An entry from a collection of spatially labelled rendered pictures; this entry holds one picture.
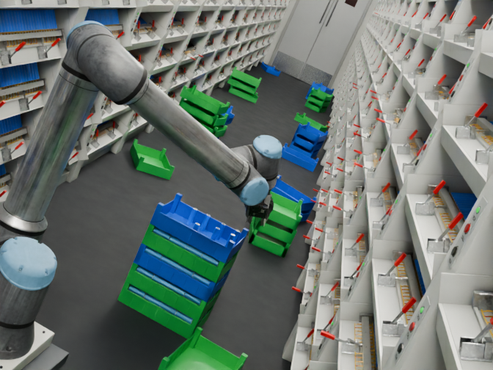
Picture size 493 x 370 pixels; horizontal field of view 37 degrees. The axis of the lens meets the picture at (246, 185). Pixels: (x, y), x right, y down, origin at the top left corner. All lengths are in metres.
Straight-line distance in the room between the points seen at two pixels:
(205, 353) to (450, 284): 1.53
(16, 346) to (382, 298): 0.96
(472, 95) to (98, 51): 0.90
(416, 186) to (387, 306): 0.37
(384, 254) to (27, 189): 0.95
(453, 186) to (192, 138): 0.67
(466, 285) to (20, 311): 1.18
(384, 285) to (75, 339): 1.08
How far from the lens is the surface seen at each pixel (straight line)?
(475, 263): 1.19
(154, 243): 2.57
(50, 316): 2.47
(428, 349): 1.23
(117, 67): 1.78
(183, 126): 1.89
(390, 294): 1.69
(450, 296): 1.20
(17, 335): 2.02
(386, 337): 1.48
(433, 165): 1.86
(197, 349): 2.60
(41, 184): 2.00
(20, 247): 1.97
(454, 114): 1.84
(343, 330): 1.91
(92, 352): 2.37
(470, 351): 1.03
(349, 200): 3.13
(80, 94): 1.91
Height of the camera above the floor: 1.26
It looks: 16 degrees down
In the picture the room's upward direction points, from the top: 25 degrees clockwise
